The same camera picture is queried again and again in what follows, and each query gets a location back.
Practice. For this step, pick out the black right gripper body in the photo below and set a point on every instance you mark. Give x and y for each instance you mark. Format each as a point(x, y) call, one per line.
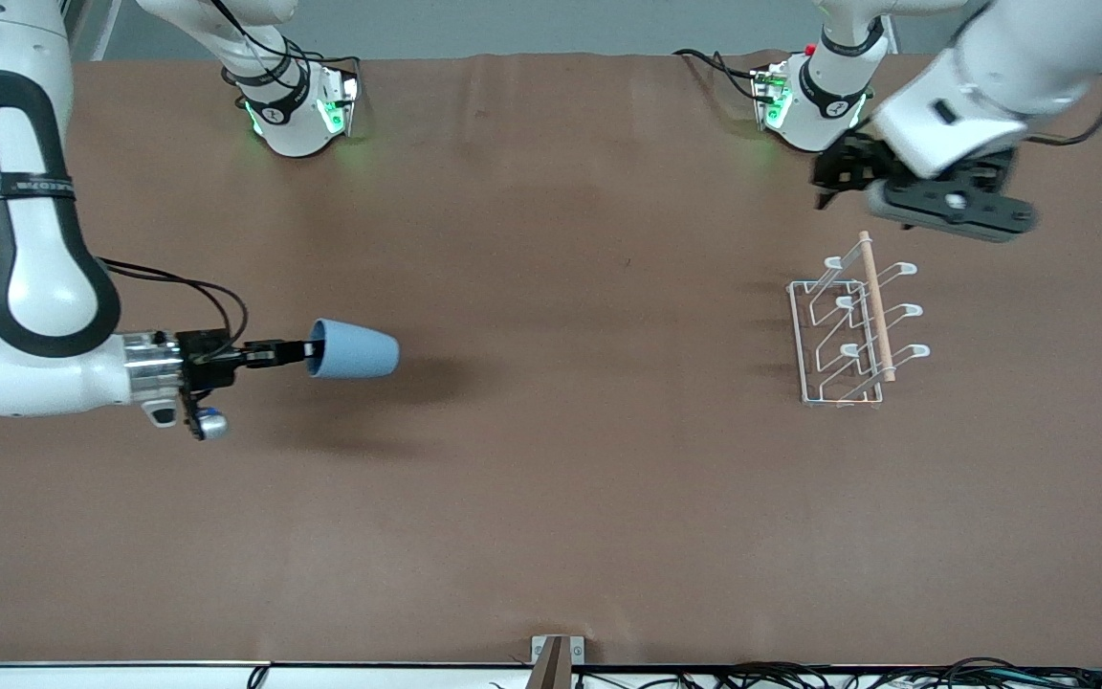
point(204, 356)

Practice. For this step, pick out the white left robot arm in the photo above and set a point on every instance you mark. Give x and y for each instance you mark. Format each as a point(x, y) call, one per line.
point(991, 57)

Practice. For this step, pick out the blue plastic cup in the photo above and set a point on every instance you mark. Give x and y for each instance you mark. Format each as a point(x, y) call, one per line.
point(360, 350)

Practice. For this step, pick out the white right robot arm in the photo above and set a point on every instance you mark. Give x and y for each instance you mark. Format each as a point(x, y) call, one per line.
point(34, 287)

